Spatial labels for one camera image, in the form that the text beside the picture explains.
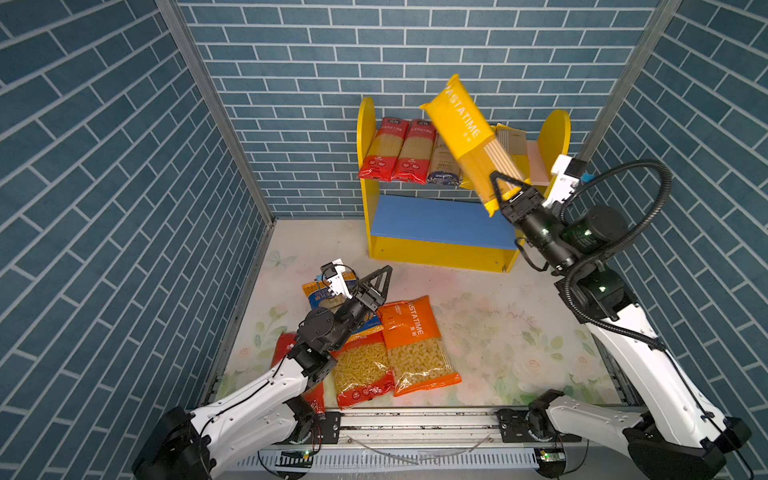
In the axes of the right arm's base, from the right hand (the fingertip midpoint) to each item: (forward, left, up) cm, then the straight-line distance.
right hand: (486, 174), depth 52 cm
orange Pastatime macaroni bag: (-15, +10, -52) cm, 55 cm away
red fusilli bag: (-20, +25, -50) cm, 59 cm away
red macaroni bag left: (-27, +35, -51) cm, 67 cm away
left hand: (-7, +17, -23) cm, 29 cm away
